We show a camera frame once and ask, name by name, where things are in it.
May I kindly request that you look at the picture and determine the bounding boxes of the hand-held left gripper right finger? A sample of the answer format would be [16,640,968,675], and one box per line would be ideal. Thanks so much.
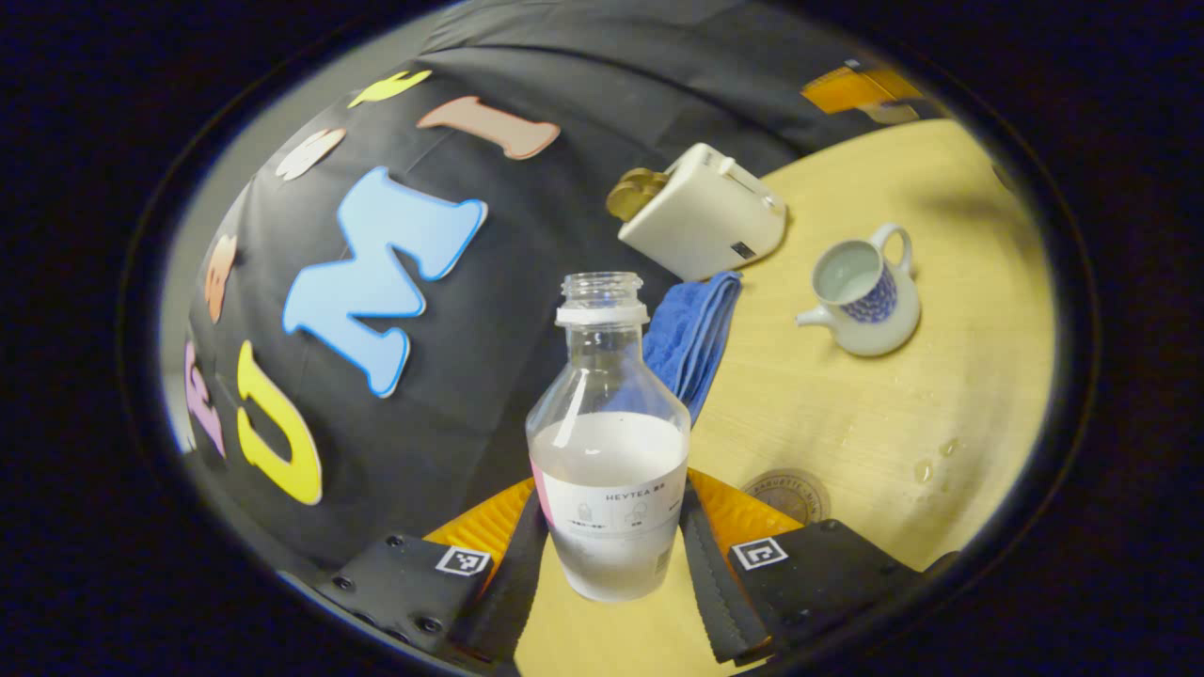
[679,468,960,667]

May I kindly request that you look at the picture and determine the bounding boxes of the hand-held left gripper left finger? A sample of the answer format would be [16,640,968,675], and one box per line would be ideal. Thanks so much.
[315,478,548,674]

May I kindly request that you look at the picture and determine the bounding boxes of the white blue teacup lid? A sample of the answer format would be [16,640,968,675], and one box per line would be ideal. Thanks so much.
[858,99,923,126]

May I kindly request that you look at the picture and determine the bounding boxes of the round brown coaster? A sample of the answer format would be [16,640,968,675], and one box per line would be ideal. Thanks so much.
[741,468,831,527]

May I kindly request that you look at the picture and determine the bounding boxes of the clear plastic water bottle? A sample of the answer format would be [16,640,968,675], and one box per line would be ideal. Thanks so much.
[525,273,692,603]

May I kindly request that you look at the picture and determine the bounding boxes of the white blue teacup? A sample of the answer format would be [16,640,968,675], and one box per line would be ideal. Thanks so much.
[796,223,922,358]

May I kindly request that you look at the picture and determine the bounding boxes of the black backdrop cloth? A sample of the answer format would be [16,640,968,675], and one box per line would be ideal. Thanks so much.
[179,0,904,575]

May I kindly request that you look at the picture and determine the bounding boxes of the white toaster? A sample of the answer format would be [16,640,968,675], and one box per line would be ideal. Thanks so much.
[618,143,788,282]

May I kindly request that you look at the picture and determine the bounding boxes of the brown bread slice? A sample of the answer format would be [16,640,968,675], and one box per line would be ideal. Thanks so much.
[607,179,652,223]
[621,167,671,203]

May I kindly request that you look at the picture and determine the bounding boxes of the blue towel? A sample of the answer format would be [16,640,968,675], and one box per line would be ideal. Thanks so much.
[642,271,744,426]

